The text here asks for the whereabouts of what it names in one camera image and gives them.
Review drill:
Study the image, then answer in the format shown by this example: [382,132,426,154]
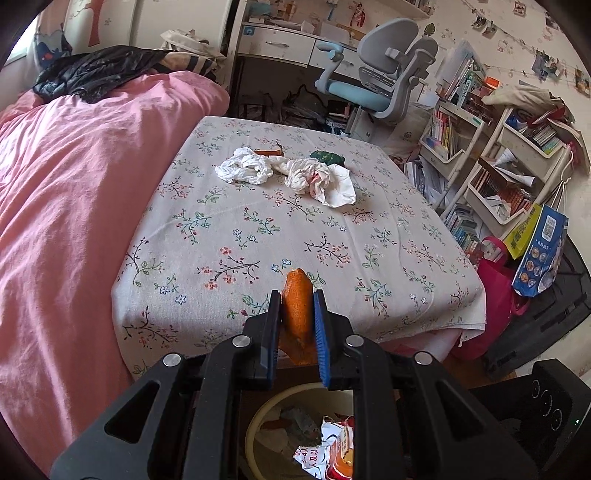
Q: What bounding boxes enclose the pile of magazines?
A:
[405,156,445,205]

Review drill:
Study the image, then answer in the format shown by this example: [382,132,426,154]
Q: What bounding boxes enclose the pink shopping bag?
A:
[450,237,529,361]

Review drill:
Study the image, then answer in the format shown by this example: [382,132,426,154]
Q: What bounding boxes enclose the yellow paper bag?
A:
[502,205,543,259]

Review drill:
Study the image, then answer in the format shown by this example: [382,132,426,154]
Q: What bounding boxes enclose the white red wrapper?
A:
[270,156,357,208]

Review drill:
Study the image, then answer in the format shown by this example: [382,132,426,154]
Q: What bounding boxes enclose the white tote bag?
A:
[161,28,219,52]

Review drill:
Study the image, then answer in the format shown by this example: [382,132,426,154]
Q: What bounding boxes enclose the wide white book rack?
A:
[464,108,575,227]

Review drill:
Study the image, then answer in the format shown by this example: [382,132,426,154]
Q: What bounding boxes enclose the beige cloth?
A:
[480,84,564,112]

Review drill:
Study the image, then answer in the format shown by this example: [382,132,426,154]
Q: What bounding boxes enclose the long orange peel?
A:
[279,268,315,366]

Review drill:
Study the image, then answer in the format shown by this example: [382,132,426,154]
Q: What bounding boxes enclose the pink blanket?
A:
[0,71,230,472]

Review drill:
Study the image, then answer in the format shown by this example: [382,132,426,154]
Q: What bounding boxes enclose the white tissue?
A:
[215,148,274,185]

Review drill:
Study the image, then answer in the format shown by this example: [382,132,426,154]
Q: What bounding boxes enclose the dark plastic mat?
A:
[480,244,591,380]

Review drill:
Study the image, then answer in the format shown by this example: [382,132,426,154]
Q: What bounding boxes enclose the blue paper bag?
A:
[512,203,570,297]

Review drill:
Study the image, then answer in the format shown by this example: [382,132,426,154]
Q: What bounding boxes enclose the white wardrobe with tree print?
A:
[69,0,236,51]

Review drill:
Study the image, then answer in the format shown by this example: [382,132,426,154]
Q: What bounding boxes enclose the blue cartoon print cushion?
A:
[34,25,75,70]

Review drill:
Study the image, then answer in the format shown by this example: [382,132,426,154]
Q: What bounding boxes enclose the black puffer jacket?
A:
[33,46,169,103]

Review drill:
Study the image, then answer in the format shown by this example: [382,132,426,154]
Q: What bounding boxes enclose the white desk with drawers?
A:
[238,18,370,79]

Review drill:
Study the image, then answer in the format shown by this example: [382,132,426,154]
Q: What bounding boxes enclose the beige trash bin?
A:
[245,382,356,480]

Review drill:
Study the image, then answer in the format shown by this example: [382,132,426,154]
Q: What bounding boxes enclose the black appliance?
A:
[466,360,585,480]

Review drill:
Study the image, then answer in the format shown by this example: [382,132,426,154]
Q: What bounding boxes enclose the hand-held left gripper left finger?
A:
[50,290,282,480]

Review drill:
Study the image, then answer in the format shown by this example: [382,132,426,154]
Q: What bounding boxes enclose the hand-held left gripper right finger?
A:
[313,288,539,480]

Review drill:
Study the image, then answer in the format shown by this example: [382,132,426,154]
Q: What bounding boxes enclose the photo string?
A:
[462,0,591,93]

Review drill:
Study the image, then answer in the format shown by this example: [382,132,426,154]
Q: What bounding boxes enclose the striped cloth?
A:
[152,50,223,80]

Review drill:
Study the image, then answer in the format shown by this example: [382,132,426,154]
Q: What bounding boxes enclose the grey and blue desk chair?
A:
[315,18,438,139]

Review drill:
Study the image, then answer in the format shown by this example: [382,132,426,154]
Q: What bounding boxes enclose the red snack wrapper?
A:
[294,415,356,480]

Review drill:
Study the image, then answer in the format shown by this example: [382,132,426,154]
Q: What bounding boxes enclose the large upright books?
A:
[436,39,486,108]

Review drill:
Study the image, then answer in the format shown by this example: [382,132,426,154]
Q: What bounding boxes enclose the dark green wrapper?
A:
[309,150,346,166]

